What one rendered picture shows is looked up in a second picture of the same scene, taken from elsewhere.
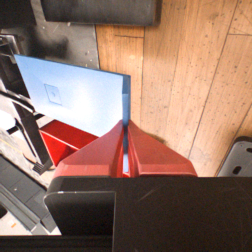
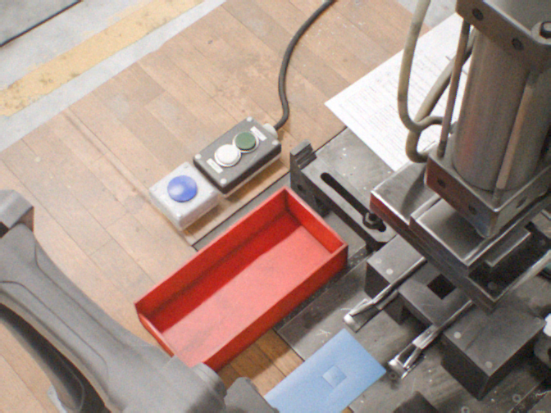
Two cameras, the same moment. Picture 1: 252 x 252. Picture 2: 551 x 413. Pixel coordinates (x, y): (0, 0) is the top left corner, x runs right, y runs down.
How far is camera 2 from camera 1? 1.04 m
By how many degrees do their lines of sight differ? 17
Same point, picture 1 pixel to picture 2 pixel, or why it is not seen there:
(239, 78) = not seen: outside the picture
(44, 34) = (425, 364)
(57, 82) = (335, 393)
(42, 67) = (353, 391)
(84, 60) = not seen: hidden behind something
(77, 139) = (293, 296)
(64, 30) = (401, 394)
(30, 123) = (364, 235)
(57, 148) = (307, 218)
